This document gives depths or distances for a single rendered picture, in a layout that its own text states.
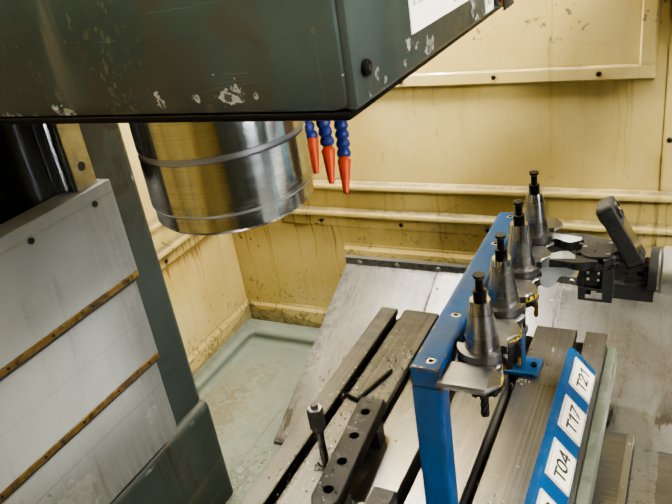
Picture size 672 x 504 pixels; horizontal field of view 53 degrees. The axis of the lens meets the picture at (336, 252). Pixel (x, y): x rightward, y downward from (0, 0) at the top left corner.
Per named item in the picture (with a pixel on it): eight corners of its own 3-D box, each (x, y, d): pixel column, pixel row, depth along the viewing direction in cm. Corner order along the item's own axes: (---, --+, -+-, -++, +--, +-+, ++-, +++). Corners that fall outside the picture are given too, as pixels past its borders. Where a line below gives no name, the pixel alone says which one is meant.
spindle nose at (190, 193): (236, 167, 78) (212, 61, 73) (347, 181, 69) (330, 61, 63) (123, 224, 67) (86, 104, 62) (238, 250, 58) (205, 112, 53)
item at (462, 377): (505, 372, 84) (505, 367, 83) (494, 399, 80) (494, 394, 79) (450, 364, 87) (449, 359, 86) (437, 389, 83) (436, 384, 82)
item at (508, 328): (524, 324, 92) (524, 319, 92) (515, 346, 88) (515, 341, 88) (473, 318, 95) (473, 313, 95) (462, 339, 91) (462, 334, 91)
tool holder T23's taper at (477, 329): (474, 331, 90) (471, 286, 87) (505, 339, 87) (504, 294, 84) (458, 348, 87) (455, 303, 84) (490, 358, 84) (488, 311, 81)
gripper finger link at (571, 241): (524, 264, 120) (575, 276, 114) (524, 234, 117) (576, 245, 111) (533, 257, 122) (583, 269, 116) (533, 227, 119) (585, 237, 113)
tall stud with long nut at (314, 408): (336, 459, 118) (324, 400, 112) (329, 470, 116) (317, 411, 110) (322, 456, 119) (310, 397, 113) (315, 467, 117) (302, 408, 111)
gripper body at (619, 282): (572, 299, 111) (654, 309, 106) (574, 252, 107) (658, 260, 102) (579, 277, 117) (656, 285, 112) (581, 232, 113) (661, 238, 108)
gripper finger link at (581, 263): (549, 272, 108) (608, 270, 106) (549, 263, 107) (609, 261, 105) (546, 258, 112) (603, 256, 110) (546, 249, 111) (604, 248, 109)
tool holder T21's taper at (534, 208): (521, 225, 115) (520, 187, 112) (548, 224, 114) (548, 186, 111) (520, 236, 111) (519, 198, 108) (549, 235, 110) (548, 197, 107)
